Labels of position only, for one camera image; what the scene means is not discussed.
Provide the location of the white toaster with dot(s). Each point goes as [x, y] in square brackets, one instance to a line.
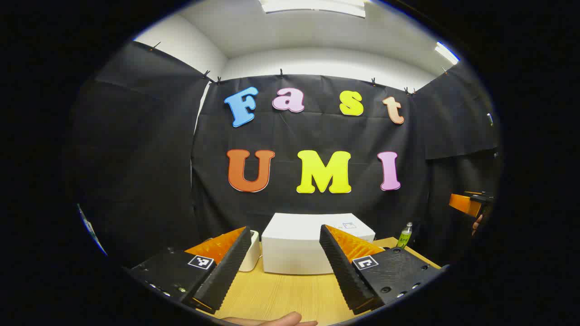
[251, 253]

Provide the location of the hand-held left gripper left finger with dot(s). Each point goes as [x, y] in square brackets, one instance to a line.
[226, 271]

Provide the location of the white microwave oven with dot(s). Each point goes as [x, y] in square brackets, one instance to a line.
[294, 244]

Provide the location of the small ceiling light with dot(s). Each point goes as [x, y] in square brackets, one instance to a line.
[447, 53]

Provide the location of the large ceiling light panel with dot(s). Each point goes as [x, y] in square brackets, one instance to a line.
[312, 7]

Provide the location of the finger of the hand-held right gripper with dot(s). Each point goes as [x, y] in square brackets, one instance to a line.
[464, 204]

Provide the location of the green drink bottle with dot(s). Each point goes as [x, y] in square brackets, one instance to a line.
[404, 237]

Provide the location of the black backdrop cloth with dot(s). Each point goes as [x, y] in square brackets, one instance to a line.
[317, 136]

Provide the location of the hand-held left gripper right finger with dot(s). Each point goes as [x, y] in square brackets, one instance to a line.
[346, 276]

